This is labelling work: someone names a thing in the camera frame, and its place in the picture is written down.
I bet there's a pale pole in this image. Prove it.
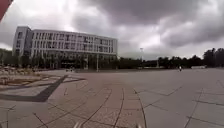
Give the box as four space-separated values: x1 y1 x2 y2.
95 53 100 72

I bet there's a tall floodlight pole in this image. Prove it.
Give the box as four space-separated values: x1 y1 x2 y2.
139 47 145 63

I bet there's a large white building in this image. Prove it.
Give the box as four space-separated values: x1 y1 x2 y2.
12 25 119 70

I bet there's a row of trees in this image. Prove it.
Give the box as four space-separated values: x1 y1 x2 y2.
0 47 224 71

